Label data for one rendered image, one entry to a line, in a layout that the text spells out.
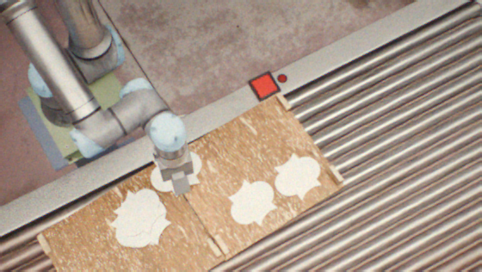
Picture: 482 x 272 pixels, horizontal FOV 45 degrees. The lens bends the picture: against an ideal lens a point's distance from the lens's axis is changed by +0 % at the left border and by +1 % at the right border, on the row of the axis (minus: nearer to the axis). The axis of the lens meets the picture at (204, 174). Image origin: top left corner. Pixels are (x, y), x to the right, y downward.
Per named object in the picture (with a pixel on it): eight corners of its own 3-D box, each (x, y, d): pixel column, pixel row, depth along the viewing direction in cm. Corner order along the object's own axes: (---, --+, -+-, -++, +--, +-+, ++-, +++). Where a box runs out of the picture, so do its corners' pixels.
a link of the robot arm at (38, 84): (30, 85, 165) (15, 63, 152) (71, 61, 167) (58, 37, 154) (52, 117, 162) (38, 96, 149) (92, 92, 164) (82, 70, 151)
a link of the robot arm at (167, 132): (170, 102, 126) (192, 132, 123) (174, 121, 136) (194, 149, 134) (140, 121, 124) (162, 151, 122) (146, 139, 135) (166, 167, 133)
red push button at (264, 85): (250, 83, 178) (250, 82, 177) (268, 76, 179) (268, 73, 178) (260, 99, 177) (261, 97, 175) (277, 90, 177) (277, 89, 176)
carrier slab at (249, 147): (163, 161, 170) (162, 159, 169) (277, 95, 176) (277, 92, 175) (225, 261, 161) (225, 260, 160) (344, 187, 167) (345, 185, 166)
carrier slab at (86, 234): (38, 236, 164) (36, 235, 163) (159, 162, 170) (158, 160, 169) (98, 343, 155) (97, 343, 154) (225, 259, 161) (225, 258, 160)
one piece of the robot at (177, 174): (161, 185, 133) (166, 203, 149) (198, 175, 134) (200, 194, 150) (148, 139, 137) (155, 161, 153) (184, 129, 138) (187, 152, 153)
